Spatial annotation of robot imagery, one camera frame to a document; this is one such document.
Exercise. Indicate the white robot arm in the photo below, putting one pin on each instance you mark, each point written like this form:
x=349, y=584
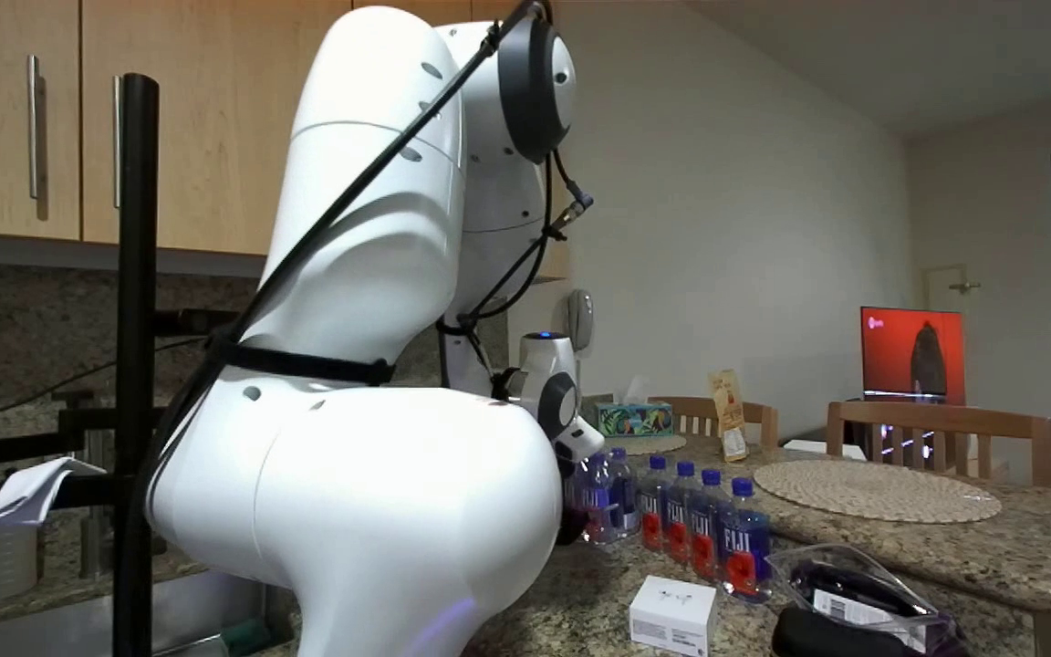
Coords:
x=400, y=516

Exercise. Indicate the clear plastic purse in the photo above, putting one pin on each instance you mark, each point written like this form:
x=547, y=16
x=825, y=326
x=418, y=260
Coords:
x=844, y=605

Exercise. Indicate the tissue box teal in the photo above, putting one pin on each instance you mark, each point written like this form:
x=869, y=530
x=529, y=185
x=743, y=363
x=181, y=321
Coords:
x=632, y=414

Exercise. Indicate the blue water bottle front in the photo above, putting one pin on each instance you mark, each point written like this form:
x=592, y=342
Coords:
x=745, y=541

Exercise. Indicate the white small cardboard box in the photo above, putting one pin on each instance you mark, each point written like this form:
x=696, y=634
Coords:
x=673, y=614

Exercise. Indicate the wooden chair right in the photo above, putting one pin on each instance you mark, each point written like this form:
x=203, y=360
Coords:
x=951, y=440

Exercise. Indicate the red and black poster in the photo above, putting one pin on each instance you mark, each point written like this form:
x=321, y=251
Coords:
x=913, y=354

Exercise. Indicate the round woven placemat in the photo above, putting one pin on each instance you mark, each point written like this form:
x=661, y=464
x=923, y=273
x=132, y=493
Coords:
x=876, y=492

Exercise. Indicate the black vertical stand pole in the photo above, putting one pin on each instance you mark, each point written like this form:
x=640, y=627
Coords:
x=137, y=164

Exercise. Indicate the white folded paper note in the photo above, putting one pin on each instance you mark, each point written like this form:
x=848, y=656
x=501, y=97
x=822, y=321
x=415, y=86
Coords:
x=31, y=493

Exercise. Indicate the white wall phone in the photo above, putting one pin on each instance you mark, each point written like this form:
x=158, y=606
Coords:
x=581, y=320

